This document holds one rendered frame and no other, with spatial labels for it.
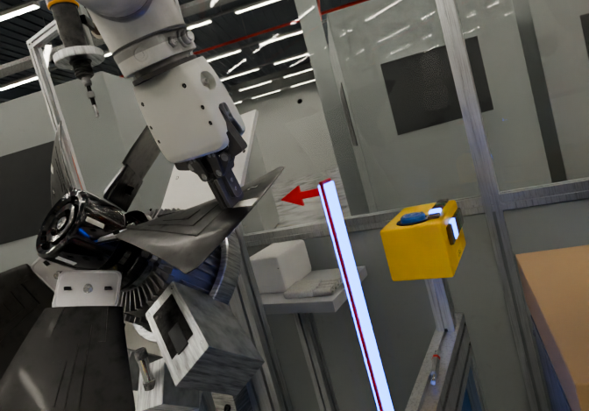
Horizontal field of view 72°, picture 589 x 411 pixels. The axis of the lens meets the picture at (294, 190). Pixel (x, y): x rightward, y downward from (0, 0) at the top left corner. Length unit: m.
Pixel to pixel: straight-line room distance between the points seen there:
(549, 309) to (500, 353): 0.78
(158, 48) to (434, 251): 0.48
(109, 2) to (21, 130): 2.77
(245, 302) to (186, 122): 0.64
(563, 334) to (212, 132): 0.40
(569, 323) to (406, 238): 0.27
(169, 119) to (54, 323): 0.36
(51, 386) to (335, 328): 0.95
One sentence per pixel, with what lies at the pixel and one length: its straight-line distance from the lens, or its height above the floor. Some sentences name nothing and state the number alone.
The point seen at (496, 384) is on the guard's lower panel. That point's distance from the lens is 1.35.
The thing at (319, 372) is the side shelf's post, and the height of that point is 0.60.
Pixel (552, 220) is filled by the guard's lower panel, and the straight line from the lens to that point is 1.15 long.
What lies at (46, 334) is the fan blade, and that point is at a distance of 0.69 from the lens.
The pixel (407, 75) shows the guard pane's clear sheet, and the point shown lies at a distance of 1.15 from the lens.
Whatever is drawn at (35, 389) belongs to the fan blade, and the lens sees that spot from 0.67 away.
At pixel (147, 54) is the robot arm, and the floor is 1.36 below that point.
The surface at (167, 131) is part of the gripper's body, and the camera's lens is 0.48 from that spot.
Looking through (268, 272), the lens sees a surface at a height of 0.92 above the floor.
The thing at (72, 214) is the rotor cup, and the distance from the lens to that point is 0.71.
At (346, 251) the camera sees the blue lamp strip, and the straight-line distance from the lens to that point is 0.46.
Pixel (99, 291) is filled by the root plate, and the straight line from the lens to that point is 0.71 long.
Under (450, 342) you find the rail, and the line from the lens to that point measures 0.76.
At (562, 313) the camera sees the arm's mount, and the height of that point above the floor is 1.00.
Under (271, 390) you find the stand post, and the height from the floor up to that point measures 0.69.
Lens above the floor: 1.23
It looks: 5 degrees down
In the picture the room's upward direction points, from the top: 15 degrees counter-clockwise
